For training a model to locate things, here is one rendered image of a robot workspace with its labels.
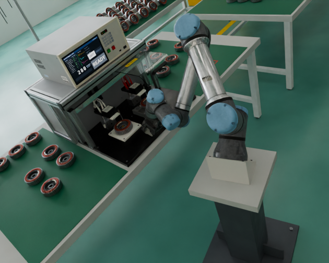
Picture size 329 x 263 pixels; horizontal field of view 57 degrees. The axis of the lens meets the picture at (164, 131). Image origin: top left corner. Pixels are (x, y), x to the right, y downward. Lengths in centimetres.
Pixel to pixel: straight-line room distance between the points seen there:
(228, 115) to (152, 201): 139
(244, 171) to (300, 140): 135
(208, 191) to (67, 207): 72
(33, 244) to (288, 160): 180
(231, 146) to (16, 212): 117
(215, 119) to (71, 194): 88
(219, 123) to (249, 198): 35
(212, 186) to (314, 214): 95
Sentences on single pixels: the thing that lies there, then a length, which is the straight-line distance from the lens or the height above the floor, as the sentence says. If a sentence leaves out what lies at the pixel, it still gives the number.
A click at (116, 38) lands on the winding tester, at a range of 187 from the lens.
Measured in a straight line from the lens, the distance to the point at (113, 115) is 181.
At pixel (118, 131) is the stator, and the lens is 179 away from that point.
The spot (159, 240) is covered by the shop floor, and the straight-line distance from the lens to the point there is 222.
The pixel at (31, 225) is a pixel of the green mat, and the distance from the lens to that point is 171.
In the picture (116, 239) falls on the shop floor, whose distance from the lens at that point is 235.
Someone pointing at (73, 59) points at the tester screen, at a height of 126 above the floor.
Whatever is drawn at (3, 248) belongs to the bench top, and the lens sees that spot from 173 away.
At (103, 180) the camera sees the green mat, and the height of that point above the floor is 75.
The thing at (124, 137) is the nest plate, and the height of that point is 78.
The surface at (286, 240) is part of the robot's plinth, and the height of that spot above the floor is 2.
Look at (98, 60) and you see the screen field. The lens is 180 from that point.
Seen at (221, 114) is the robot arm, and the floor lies 110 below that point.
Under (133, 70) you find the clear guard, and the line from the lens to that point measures 177.
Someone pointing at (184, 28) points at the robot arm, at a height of 134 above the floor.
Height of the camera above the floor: 184
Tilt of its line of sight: 39 degrees down
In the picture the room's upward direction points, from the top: 21 degrees counter-clockwise
